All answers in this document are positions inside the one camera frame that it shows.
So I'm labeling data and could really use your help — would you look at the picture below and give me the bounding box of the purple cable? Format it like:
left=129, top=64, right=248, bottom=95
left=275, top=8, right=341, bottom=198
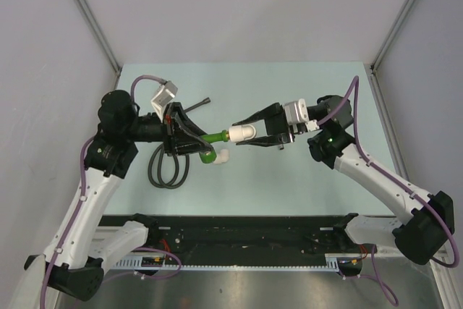
left=314, top=75, right=456, bottom=306
left=38, top=74, right=182, bottom=306

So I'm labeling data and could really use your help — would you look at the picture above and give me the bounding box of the white straight pipe fitting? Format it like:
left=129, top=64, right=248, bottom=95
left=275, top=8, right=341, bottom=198
left=228, top=124, right=257, bottom=143

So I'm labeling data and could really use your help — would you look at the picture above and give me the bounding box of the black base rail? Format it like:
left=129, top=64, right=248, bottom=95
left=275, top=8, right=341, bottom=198
left=97, top=214, right=399, bottom=266

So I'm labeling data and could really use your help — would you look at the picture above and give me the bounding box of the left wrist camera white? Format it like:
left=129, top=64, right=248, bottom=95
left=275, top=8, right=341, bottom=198
left=150, top=81, right=178, bottom=121

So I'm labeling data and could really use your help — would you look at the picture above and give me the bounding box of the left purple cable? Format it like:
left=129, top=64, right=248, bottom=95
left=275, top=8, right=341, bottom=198
left=38, top=74, right=182, bottom=306

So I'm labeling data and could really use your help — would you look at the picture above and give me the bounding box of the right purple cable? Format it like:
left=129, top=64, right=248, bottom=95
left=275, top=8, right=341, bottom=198
left=314, top=75, right=456, bottom=306

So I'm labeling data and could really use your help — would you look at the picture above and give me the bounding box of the white elbow pipe fitting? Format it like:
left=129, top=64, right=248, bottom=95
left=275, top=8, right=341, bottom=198
left=213, top=149, right=230, bottom=165

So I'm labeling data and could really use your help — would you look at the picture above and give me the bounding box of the black flexible hose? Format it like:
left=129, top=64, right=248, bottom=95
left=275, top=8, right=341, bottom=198
left=148, top=96, right=212, bottom=190

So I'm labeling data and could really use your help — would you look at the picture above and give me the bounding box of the perforated cable tray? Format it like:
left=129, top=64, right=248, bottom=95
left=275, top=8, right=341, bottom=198
left=111, top=253, right=362, bottom=274

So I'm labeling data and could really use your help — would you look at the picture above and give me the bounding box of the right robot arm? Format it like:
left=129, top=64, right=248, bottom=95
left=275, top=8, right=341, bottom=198
left=229, top=95, right=454, bottom=265

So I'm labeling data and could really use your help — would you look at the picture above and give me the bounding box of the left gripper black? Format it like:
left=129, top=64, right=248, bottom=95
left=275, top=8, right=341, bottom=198
left=124, top=101, right=213, bottom=156

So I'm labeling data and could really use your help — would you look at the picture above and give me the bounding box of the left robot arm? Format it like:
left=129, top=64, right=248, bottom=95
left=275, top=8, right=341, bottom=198
left=9, top=90, right=213, bottom=308

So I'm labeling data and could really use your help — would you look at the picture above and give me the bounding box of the green plastic faucet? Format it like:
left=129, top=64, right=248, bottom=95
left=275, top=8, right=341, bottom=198
left=200, top=130, right=229, bottom=164

